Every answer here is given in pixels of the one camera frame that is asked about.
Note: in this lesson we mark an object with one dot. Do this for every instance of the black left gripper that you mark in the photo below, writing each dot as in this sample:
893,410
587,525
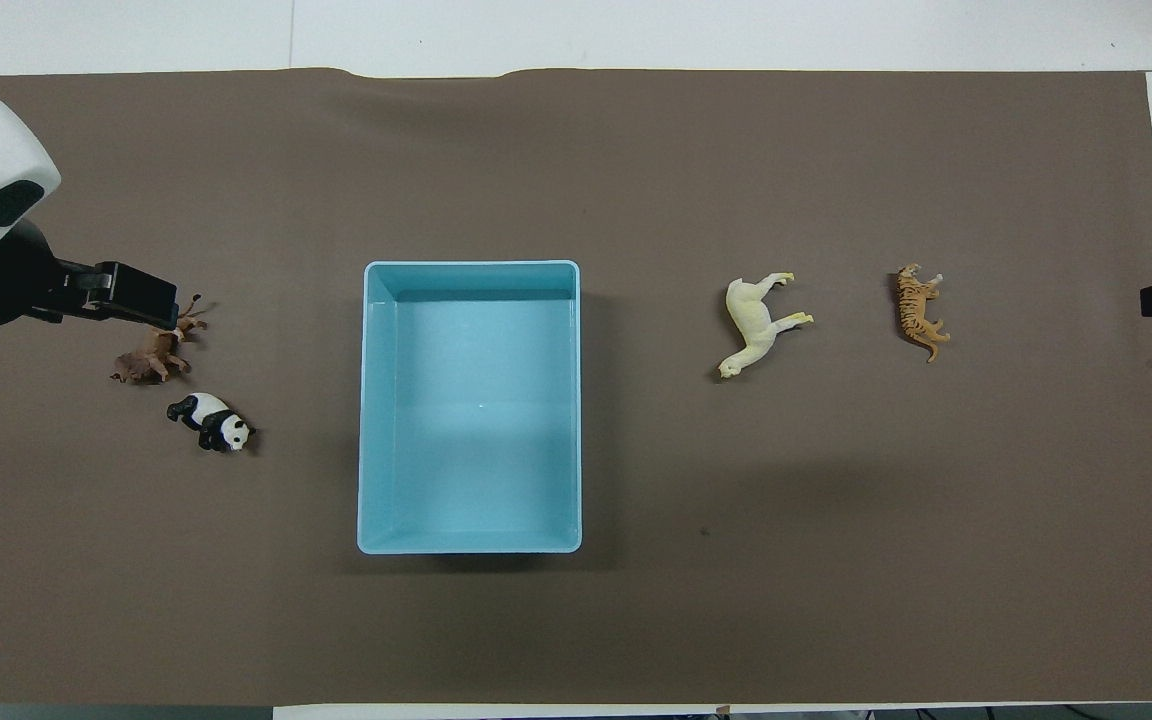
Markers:
136,295

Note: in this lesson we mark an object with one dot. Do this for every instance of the brown lion toy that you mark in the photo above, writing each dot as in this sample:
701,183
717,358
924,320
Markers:
151,362

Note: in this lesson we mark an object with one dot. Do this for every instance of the black and white panda toy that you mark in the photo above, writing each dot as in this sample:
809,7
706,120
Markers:
206,410

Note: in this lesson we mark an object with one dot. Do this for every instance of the orange striped tiger toy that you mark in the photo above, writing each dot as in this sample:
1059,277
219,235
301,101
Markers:
914,312

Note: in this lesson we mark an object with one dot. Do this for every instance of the cream white horse toy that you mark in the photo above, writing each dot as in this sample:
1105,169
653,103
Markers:
754,325

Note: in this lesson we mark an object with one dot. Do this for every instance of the light blue storage box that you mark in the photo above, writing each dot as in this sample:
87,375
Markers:
471,420

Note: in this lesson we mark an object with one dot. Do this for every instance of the brown table mat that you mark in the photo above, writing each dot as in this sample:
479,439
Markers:
636,180

